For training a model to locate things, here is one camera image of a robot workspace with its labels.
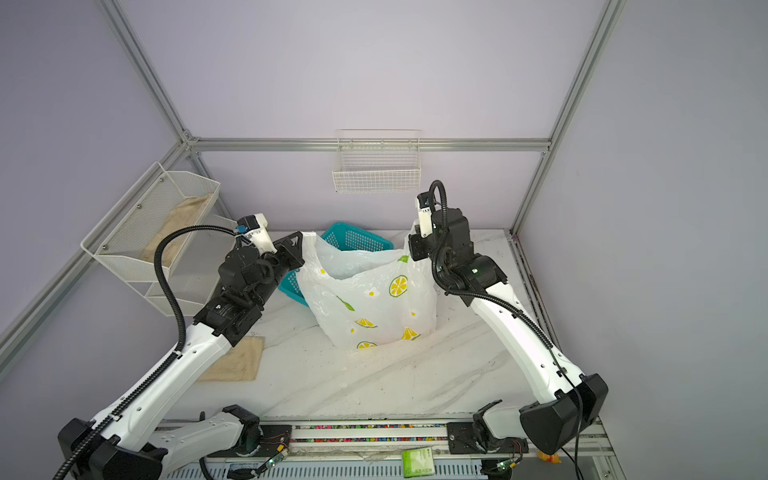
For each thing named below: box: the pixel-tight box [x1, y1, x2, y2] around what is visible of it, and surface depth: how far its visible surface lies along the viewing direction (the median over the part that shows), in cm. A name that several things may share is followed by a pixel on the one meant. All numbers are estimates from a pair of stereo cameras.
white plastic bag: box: [297, 222, 437, 349], surface depth 78 cm
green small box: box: [401, 447, 435, 478], surface depth 70 cm
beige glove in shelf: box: [140, 194, 211, 267], surface depth 84 cm
